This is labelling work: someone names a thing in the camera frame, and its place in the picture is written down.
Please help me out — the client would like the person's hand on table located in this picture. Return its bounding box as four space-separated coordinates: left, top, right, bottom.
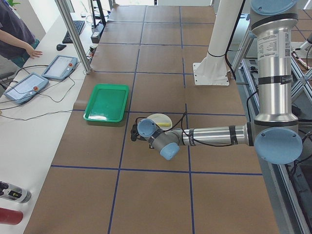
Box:
25 46 43 59

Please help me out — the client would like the white round plate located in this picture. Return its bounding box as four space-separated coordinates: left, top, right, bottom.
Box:
147 113 173 130

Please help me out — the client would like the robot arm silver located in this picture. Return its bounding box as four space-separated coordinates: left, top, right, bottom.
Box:
131 0 303 164

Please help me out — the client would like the person's forearm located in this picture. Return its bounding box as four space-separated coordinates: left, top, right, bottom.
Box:
0 30 33 52

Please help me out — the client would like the black computer mouse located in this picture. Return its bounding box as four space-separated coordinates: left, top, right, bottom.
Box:
56 43 67 51

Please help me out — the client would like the far teach pendant tablet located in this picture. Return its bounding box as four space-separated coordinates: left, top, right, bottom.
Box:
42 55 78 80

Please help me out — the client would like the teach pendant tablet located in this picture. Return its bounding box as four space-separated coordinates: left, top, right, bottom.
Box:
42 55 78 80
4 73 49 104

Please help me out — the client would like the near teach pendant tablet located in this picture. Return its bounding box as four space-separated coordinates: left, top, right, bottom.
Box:
4 73 49 104

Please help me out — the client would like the black keyboard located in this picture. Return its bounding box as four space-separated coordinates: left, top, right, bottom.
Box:
61 20 85 44

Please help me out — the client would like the black desktop box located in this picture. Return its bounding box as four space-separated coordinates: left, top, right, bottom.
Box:
91 23 104 44

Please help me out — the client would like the green plastic tray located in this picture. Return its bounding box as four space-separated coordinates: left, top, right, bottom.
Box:
83 84 129 123

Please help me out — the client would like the brown paper table cover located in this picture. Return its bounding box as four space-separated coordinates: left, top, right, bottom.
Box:
25 6 279 234

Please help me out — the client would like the yellow plastic spoon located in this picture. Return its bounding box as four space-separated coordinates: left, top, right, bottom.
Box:
157 123 171 127

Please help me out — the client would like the red bottle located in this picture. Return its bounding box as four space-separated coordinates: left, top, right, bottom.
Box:
0 208 23 225

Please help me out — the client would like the aluminium frame post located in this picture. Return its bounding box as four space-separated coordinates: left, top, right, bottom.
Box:
55 0 92 74

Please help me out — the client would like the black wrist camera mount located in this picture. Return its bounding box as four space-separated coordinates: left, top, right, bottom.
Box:
131 124 139 142

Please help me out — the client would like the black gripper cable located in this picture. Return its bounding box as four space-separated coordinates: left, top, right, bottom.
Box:
134 111 237 147

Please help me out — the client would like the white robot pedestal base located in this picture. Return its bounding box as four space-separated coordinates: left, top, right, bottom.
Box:
193 0 245 86

